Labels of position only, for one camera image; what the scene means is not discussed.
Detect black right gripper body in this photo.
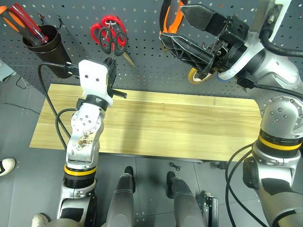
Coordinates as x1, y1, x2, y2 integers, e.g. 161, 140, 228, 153
203, 13, 250, 72

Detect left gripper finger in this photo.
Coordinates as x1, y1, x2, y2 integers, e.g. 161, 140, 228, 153
111, 88, 128, 99

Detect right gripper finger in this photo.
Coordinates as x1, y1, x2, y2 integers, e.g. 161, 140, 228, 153
179, 4, 216, 32
159, 32, 215, 74

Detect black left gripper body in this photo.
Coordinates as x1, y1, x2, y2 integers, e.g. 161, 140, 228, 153
103, 57, 117, 97

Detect orange and black pliers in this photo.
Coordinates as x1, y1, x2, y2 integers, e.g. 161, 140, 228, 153
159, 0, 188, 34

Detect yellow tape roll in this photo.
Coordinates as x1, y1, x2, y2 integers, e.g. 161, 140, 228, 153
187, 68, 217, 84

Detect grey perforated pegboard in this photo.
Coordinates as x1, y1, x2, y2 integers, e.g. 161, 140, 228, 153
0, 0, 268, 99

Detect black pegboard hook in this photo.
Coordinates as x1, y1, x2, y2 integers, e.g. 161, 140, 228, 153
56, 15, 66, 30

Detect black metal cup holder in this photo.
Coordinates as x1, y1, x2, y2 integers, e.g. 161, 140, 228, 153
22, 25, 80, 79

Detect orange and black screwdriver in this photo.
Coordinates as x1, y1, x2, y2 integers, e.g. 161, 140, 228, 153
0, 6, 42, 47

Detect white sneaker with green stripe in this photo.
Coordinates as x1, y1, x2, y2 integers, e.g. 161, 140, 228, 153
0, 158, 17, 177

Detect black metal stand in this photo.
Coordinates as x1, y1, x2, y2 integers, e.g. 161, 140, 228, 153
200, 191, 220, 227

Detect plain white shoe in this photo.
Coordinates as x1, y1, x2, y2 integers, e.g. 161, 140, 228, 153
31, 213, 52, 227

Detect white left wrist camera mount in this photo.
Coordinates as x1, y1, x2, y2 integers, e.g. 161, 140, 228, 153
78, 60, 114, 105

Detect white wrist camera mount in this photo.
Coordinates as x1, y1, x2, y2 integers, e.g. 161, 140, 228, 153
78, 60, 114, 105
219, 0, 294, 81

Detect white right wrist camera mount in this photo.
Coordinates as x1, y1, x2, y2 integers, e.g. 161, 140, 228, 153
219, 0, 294, 81

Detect black handled scissors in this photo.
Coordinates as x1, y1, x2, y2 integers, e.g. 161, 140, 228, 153
98, 26, 136, 68

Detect red handled scissors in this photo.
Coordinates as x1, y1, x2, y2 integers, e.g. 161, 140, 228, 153
90, 15, 127, 48

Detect thick black right wrist cable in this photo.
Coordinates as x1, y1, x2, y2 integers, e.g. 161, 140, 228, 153
260, 22, 303, 58

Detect thin black right forearm cable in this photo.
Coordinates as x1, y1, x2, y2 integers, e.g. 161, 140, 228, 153
236, 70, 303, 99

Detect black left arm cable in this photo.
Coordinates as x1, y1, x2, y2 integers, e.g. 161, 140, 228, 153
37, 61, 81, 152

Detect red handled screwdriver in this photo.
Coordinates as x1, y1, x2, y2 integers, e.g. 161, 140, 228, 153
9, 3, 49, 44

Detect long black looping cable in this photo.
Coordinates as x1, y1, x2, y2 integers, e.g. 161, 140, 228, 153
224, 143, 269, 227

